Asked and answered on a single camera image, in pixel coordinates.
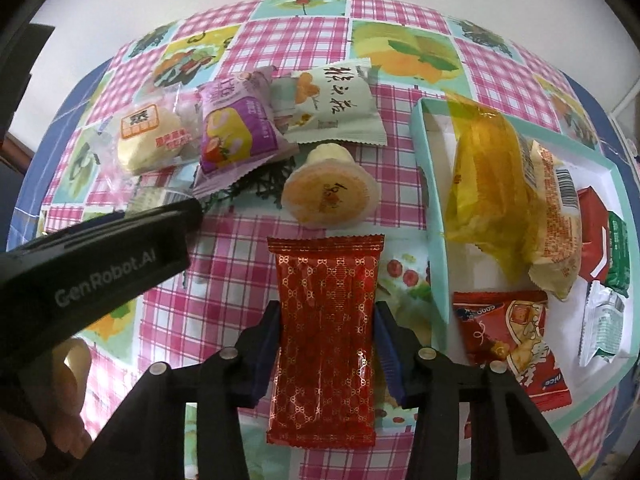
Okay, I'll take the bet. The purple snack packet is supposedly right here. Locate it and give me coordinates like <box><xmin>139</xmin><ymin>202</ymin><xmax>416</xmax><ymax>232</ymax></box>
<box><xmin>192</xmin><ymin>67</ymin><xmax>301</xmax><ymax>198</ymax></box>

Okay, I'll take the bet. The green snack packet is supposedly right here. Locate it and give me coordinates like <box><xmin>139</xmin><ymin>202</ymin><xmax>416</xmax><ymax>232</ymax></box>
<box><xmin>605</xmin><ymin>210</ymin><xmax>632</xmax><ymax>298</ymax></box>

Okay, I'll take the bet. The beige snack packet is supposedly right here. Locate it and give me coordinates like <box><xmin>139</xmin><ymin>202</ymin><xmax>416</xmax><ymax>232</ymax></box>
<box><xmin>520</xmin><ymin>140</ymin><xmax>583</xmax><ymax>303</ymax></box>

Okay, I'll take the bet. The pink checked printed tablecloth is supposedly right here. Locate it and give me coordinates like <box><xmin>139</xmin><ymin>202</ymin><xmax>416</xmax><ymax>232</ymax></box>
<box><xmin>10</xmin><ymin>0</ymin><xmax>640</xmax><ymax>480</ymax></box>

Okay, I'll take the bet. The red cartoon snack packet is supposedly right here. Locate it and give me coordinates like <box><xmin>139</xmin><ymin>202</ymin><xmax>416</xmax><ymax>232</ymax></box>
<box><xmin>452</xmin><ymin>290</ymin><xmax>573</xmax><ymax>413</ymax></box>

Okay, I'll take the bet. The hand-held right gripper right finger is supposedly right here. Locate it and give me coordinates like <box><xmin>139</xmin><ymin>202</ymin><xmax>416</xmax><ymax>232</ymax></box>
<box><xmin>374</xmin><ymin>301</ymin><xmax>583</xmax><ymax>480</ymax></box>

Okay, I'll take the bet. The clear bread packet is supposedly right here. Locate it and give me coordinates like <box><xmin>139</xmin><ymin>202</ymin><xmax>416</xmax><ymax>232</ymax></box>
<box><xmin>82</xmin><ymin>87</ymin><xmax>201</xmax><ymax>186</ymax></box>

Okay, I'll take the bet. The person's left hand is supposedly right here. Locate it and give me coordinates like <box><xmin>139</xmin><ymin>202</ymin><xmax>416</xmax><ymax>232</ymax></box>
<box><xmin>0</xmin><ymin>337</ymin><xmax>94</xmax><ymax>480</ymax></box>

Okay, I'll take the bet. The white snack packet orange flower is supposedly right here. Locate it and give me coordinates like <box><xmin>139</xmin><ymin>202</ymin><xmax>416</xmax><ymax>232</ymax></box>
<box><xmin>272</xmin><ymin>60</ymin><xmax>388</xmax><ymax>147</ymax></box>

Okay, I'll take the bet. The orange jelly cup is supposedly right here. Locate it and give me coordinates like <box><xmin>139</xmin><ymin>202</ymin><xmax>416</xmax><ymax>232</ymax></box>
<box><xmin>282</xmin><ymin>142</ymin><xmax>378</xmax><ymax>231</ymax></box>

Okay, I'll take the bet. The dark cabinet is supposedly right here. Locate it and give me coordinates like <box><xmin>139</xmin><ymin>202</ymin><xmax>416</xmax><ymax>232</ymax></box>
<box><xmin>0</xmin><ymin>22</ymin><xmax>56</xmax><ymax>136</ymax></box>

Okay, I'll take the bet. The yellow transparent packet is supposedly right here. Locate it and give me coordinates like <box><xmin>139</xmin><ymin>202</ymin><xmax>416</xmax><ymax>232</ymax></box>
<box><xmin>440</xmin><ymin>92</ymin><xmax>548</xmax><ymax>286</ymax></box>

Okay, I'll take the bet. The white and green packet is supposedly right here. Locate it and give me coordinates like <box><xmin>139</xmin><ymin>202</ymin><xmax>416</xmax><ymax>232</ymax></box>
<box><xmin>577</xmin><ymin>280</ymin><xmax>633</xmax><ymax>368</ymax></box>

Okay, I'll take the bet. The long red patterned packet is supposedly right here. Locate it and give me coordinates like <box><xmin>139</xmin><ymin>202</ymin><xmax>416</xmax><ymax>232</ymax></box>
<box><xmin>265</xmin><ymin>234</ymin><xmax>386</xmax><ymax>448</ymax></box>

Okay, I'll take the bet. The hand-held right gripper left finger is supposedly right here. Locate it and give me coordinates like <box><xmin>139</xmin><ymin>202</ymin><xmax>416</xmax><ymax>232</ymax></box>
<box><xmin>72</xmin><ymin>300</ymin><xmax>282</xmax><ymax>480</ymax></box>

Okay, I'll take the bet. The mint green box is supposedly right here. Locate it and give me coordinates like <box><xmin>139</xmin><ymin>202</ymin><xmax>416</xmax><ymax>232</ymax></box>
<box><xmin>410</xmin><ymin>97</ymin><xmax>640</xmax><ymax>443</ymax></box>

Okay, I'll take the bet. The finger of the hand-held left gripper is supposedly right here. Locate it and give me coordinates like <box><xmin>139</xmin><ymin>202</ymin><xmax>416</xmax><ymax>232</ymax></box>
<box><xmin>119</xmin><ymin>198</ymin><xmax>204</xmax><ymax>234</ymax></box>

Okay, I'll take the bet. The small dark red packet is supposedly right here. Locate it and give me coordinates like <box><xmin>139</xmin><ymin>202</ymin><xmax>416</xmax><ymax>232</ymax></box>
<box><xmin>575</xmin><ymin>185</ymin><xmax>613</xmax><ymax>281</ymax></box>

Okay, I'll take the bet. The white metal rack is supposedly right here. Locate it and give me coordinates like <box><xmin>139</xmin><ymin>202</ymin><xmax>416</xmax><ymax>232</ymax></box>
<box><xmin>612</xmin><ymin>87</ymin><xmax>640</xmax><ymax>166</ymax></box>

